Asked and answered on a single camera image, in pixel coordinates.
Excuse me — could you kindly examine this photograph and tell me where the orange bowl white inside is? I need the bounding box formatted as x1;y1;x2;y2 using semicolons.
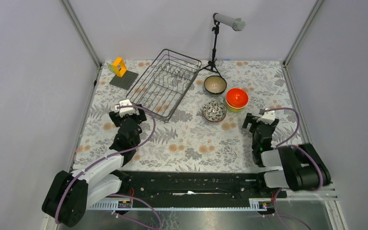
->
225;100;249;111

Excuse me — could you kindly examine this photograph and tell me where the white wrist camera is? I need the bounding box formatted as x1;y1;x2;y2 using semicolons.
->
257;109;276;125
115;99;136;117

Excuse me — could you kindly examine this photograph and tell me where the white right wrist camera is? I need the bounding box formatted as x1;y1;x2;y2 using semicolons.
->
257;109;276;125

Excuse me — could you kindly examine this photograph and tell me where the dark grey building baseplate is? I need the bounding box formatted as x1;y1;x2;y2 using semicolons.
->
109;70;138;90

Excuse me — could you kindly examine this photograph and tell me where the pink patterned bowl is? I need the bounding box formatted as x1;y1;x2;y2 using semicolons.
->
202;101;227;123

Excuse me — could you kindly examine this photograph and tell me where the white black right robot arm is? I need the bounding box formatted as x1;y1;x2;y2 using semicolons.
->
242;112;331;197

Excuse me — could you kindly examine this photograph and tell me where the orange toy block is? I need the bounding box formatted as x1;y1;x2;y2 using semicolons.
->
112;57;127;78

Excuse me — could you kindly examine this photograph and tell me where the black wire dish rack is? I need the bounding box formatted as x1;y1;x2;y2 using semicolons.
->
126;49;202;122

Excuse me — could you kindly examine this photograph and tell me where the solid orange bowl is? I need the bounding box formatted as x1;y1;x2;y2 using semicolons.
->
225;88;249;106

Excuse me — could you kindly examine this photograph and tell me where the grey microphone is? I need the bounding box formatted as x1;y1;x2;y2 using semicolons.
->
213;13;246;32

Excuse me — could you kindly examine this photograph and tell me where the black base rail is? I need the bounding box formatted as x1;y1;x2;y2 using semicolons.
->
87;170;278;211

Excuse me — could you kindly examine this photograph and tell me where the dark teal bowl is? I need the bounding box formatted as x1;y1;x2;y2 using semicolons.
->
204;75;227;94

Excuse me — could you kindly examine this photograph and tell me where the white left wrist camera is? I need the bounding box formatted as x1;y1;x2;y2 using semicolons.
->
115;99;136;117

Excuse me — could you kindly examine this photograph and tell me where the yellow-green small grid plate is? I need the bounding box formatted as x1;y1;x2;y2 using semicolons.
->
106;63;115;74

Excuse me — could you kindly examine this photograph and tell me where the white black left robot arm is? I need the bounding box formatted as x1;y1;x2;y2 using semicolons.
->
42;104;147;227

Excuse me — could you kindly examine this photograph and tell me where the black microphone tripod stand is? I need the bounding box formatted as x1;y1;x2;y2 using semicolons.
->
200;19;222;77

